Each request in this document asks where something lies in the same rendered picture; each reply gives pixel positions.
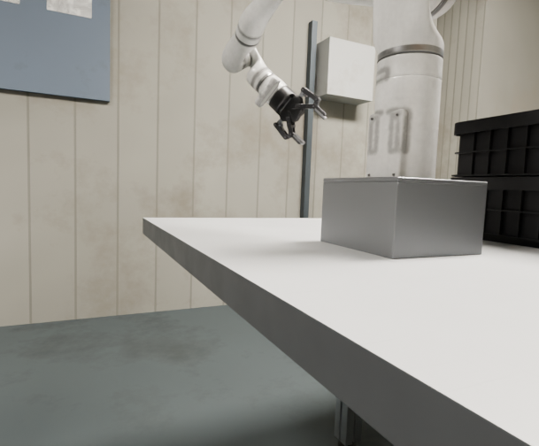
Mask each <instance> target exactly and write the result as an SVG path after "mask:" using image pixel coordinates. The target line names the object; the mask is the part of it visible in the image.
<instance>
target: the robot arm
mask: <svg viewBox="0 0 539 446"><path fill-rule="evenodd" d="M282 1H283V0H253V1H252V2H251V3H250V4H249V5H248V6H247V7H246V9H245V10H244V11H243V13H242V15H241V17H240V19H239V22H238V25H237V27H236V30H235V33H234V35H233V36H232V37H231V39H230V40H229V42H228V43H227V45H226V47H225V48H224V50H223V52H222V64H223V66H224V68H225V69H226V70H227V71H228V72H230V73H238V72H240V71H241V70H243V69H245V68H247V67H250V70H249V71H248V73H247V76H246V80H247V82H248V83H249V84H250V85H251V86H252V87H253V88H254V89H255V90H256V91H257V92H258V93H259V96H258V97H257V99H256V100H255V104H256V105H257V106H258V107H262V106H263V105H264V104H265V103H267V104H268V105H269V106H270V107H271V108H272V109H273V110H274V111H275V112H276V113H277V114H278V115H279V116H280V119H279V120H278V121H277V122H274V123H273V125H274V127H275V128H276V129H277V131H278V132H279V133H280V135H281V136H282V138H283V139H284V140H288V139H290V138H293V139H294V140H295V141H296V142H297V143H298V144H302V145H304V144H305V141H304V140H303V139H302V138H301V137H300V136H299V135H298V134H296V130H295V127H296V123H295V122H297V121H299V119H300V117H301V116H303V115H304V109H314V111H315V112H316V113H318V114H319V115H320V116H321V118H323V119H326V118H327V117H326V113H325V112H324V111H323V110H322V109H321V108H320V101H321V98H320V97H318V96H317V95H315V94H314V93H312V92H311V91H310V90H309V89H308V88H301V92H300V94H299V96H298V95H297V94H296V93H295V92H294V91H293V90H292V89H291V88H290V87H289V86H288V85H287V84H286V83H285V82H284V81H282V80H281V79H280V78H279V77H277V76H276V75H275V74H274V73H273V72H272V71H271V70H270V69H269V68H268V67H267V66H266V65H265V63H264V61H263V59H262V58H261V57H260V55H259V54H258V51H257V49H256V47H257V46H258V43H259V41H260V39H261V37H262V34H263V33H264V31H265V28H266V25H267V23H268V22H269V20H270V18H271V17H272V16H273V14H274V13H275V11H276V10H277V8H278V7H279V5H280V4H281V2H282ZM325 1H329V2H335V3H341V4H353V5H362V6H372V7H373V45H374V47H375V50H376V52H377V74H376V89H375V105H374V114H371V115H370V118H369V131H368V147H367V163H366V177H411V178H426V179H435V169H436V156H437V143H438V129H439V117H440V104H441V91H442V79H443V54H444V42H443V38H442V37H441V35H440V34H439V32H438V31H437V29H436V27H435V24H434V21H433V19H437V18H439V17H440V16H442V15H443V14H444V13H446V12H447V11H448V10H449V9H450V8H451V7H452V5H454V4H455V2H456V0H325ZM303 96H308V97H310V98H311V99H312V100H314V103H313V104H304V100H303ZM283 121H287V128H288V131H289V133H287V131H286V130H285V129H284V127H283V123H282V122H283Z"/></svg>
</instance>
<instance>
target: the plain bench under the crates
mask: <svg viewBox="0 0 539 446"><path fill-rule="evenodd" d="M142 233H143V234H144V235H145V236H147V237H148V238H149V239H150V240H151V241H152V242H154V243H155V244H156V245H157V246H158V247H159V248H160V249H161V250H162V251H164V252H165V253H166V254H167V255H168V256H170V257H171V258H172V259H173V260H175V261H176V262H177V263H178V264H179V265H181V266H182V267H183V268H184V269H185V270H187V271H188V272H189V273H190V274H191V275H193V276H194V277H195V278H196V279H197V280H199V281H200V282H201V283H202V284H204V285H205V286H206V287H207V288H208V289H209V290H210V291H211V292H212V293H213V294H215V295H216V296H217V297H218V298H219V299H221V300H222V301H223V302H224V303H225V304H227V305H228V306H229V307H230V308H231V309H233V310H234V311H235V312H236V313H238V314H239V315H240V316H241V317H242V318H244V319H245V320H246V321H247V322H248V323H250V324H251V325H252V326H253V327H255V328H256V329H257V330H258V331H259V332H260V333H261V334H262V335H263V336H264V337H266V338H267V339H268V340H269V341H270V342H272V343H273V344H274V345H275V346H276V347H278V348H279V349H280V350H281V351H283V352H284V353H285V354H286V355H287V356H288V357H290V358H291V359H292V360H293V361H295V362H296V363H297V364H298V365H299V366H301V367H302V368H303V369H304V370H305V371H306V372H308V374H310V375H311V376H312V377H313V378H314V379H315V380H316V381H318V382H319V383H320V384H321V385H323V386H324V387H325V388H326V389H327V390H329V391H330V392H331V393H332V394H333V395H335V396H336V403H335V434H334V436H335V437H336V438H337V439H338V440H339V441H338V446H357V445H356V443H357V442H361V435H362V421H363V420H364V421H365V422H366V423H367V424H369V425H370V426H371V427H372V428H374V429H375V430H376V431H377V432H378V433H380V434H381V435H382V436H383V437H384V438H386V439H387V440H388V441H389V442H391V443H392V444H393V445H394V446H539V249H537V248H531V247H526V246H519V245H514V244H508V243H501V242H491V241H484V240H482V249H481V254H480V255H464V256H447V257H431V258H399V259H391V258H385V257H381V256H377V255H374V254H370V253H366V252H363V251H359V250H353V249H349V248H345V247H342V246H338V245H334V244H331V243H327V242H321V241H320V233H321V219H301V218H142ZM340 439H341V440H340Z"/></svg>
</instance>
